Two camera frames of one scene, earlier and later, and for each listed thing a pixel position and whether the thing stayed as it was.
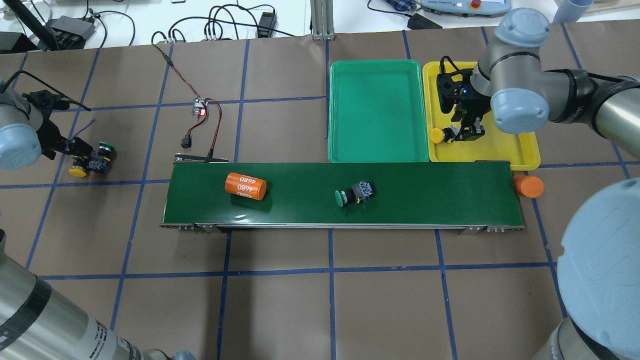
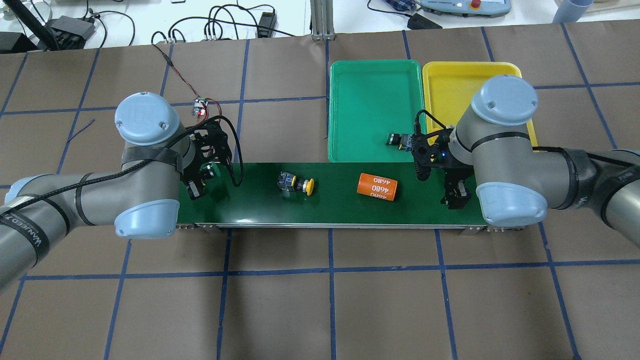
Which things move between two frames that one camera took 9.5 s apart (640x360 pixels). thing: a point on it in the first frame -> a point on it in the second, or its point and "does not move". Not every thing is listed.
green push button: (359, 192) -> (404, 141)
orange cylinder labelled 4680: (245, 186) -> (377, 187)
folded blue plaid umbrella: (403, 5) does not move
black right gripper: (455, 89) -> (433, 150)
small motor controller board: (199, 106) does not move
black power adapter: (268, 20) does not move
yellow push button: (79, 164) -> (289, 182)
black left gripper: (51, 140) -> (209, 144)
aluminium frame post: (323, 26) does not move
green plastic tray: (377, 112) does not move
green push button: (107, 153) -> (210, 168)
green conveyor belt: (427, 195) does not move
